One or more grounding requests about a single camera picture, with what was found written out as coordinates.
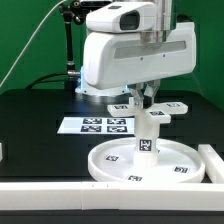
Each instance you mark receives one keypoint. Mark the white marker sheet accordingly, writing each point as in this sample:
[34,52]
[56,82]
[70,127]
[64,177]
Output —
[96,125]

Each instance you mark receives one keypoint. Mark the white round table top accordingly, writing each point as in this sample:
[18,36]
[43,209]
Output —
[117,160]

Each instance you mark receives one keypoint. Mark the white front fence rail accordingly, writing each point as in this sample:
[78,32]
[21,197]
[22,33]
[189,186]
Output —
[118,196]

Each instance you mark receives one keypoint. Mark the white cross-shaped table base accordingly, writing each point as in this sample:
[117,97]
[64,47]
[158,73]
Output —
[158,112]

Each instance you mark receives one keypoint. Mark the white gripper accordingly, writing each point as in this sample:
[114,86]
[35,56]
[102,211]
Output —
[115,60]

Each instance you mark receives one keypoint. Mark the white right fence block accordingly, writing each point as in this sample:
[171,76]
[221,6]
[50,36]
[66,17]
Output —
[213,163]

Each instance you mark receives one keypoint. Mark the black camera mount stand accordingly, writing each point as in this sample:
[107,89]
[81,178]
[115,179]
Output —
[76,12]

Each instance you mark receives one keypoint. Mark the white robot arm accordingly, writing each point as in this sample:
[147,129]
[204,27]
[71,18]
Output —
[166,22]

